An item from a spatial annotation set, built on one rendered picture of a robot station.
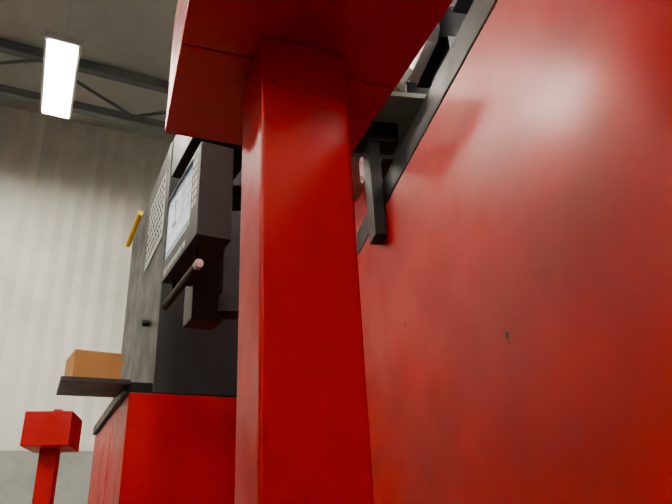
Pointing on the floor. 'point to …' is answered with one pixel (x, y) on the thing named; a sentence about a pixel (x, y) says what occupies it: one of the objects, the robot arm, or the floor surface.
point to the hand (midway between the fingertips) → (400, 101)
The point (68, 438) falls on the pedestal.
